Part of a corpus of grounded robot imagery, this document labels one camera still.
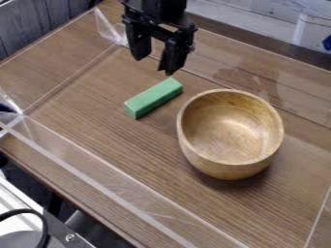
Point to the brown wooden bowl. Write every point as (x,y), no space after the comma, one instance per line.
(230,133)

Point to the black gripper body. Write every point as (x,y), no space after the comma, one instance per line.
(165,17)

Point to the clear acrylic front barrier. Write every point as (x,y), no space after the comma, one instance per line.
(142,215)

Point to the clear acrylic corner bracket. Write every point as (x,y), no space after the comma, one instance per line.
(111,32)

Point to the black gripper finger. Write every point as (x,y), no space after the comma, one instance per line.
(139,40)
(174,56)

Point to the green rectangular block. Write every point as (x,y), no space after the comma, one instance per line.
(154,97)

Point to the grey metal bracket with screw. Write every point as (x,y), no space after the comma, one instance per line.
(63,237)

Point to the blue object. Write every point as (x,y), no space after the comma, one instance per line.
(326,43)

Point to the white container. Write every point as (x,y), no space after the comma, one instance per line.
(313,29)

